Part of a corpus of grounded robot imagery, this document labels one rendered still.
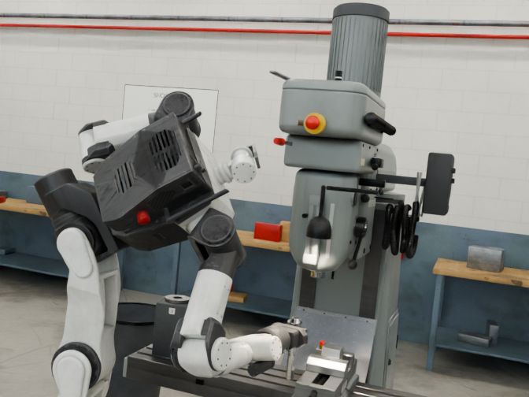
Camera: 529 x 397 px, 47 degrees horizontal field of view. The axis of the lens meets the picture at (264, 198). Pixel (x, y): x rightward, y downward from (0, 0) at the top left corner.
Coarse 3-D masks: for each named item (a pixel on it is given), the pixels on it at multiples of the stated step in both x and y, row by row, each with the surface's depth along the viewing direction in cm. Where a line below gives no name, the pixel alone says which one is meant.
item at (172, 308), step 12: (168, 300) 211; (180, 300) 211; (156, 312) 210; (168, 312) 209; (180, 312) 209; (156, 324) 210; (168, 324) 210; (156, 336) 211; (168, 336) 210; (156, 348) 211; (168, 348) 210
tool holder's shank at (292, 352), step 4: (292, 348) 185; (296, 348) 185; (288, 352) 186; (292, 352) 185; (296, 352) 186; (288, 356) 186; (292, 356) 185; (288, 360) 186; (292, 360) 185; (288, 364) 186; (292, 364) 186; (288, 368) 186; (292, 368) 186; (288, 372) 186; (292, 372) 186; (288, 376) 186; (292, 376) 186
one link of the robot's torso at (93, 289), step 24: (72, 240) 164; (72, 264) 165; (96, 264) 165; (72, 288) 166; (96, 288) 165; (72, 312) 169; (96, 312) 168; (72, 336) 169; (96, 336) 168; (96, 360) 167
